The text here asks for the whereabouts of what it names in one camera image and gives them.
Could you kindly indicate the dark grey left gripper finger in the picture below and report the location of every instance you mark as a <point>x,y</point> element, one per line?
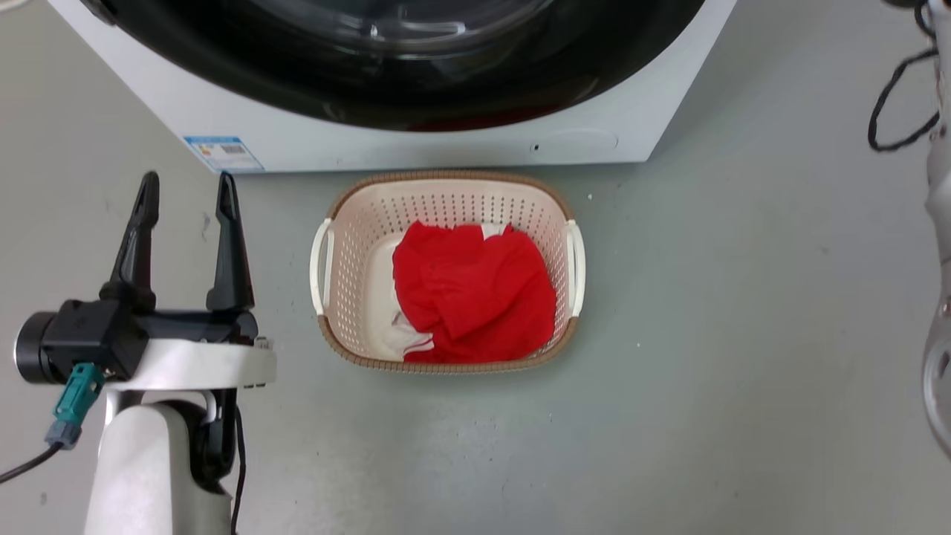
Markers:
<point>137,245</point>
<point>229,253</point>

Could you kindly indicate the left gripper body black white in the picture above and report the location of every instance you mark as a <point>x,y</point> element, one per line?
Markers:
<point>148,343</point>

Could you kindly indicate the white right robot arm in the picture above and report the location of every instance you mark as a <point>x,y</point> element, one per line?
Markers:
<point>937,245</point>

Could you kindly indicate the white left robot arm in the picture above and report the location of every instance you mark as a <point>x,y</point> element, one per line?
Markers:
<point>160,468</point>

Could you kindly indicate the white washing machine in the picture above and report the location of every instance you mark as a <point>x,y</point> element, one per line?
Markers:
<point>416,111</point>

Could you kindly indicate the black round washing machine door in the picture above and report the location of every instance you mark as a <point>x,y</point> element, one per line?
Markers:
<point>405,63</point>

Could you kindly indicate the blue energy label sticker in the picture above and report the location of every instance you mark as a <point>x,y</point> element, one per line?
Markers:
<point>223,154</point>

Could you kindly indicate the beige perforated laundry basket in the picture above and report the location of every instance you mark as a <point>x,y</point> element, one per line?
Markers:
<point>447,282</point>

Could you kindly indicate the red garment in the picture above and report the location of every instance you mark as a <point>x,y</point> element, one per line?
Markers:
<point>475,293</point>

